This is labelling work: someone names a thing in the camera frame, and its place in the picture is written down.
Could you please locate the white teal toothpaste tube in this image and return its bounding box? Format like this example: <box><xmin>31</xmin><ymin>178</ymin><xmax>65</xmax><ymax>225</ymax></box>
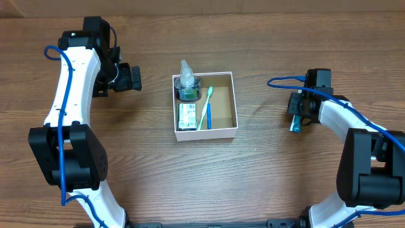
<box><xmin>289</xmin><ymin>115</ymin><xmax>302</xmax><ymax>133</ymax></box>

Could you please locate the purple foam soap pump bottle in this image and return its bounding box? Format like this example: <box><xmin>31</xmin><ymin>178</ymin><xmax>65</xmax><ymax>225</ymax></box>
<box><xmin>174</xmin><ymin>60</ymin><xmax>201</xmax><ymax>102</ymax></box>

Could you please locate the green white soap bar box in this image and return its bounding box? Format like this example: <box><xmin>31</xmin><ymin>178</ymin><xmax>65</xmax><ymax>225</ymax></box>
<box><xmin>178</xmin><ymin>103</ymin><xmax>197</xmax><ymax>131</ymax></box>

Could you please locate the green toothbrush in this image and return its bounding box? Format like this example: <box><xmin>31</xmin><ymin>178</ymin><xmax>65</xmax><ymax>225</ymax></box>
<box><xmin>197</xmin><ymin>86</ymin><xmax>214</xmax><ymax>130</ymax></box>

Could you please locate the blue disposable razor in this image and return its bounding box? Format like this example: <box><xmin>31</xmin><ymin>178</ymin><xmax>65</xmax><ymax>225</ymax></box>
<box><xmin>206</xmin><ymin>103</ymin><xmax>211</xmax><ymax>130</ymax></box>

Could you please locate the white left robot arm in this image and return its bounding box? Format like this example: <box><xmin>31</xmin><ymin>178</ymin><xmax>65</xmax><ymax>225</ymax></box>
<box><xmin>28</xmin><ymin>16</ymin><xmax>142</xmax><ymax>227</ymax></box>

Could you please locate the pink cardboard box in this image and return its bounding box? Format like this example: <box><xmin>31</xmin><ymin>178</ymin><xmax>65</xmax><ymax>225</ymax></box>
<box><xmin>172</xmin><ymin>72</ymin><xmax>239</xmax><ymax>141</ymax></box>

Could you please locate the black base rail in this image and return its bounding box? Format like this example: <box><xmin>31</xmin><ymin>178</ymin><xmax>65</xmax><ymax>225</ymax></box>
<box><xmin>125</xmin><ymin>210</ymin><xmax>312</xmax><ymax>228</ymax></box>

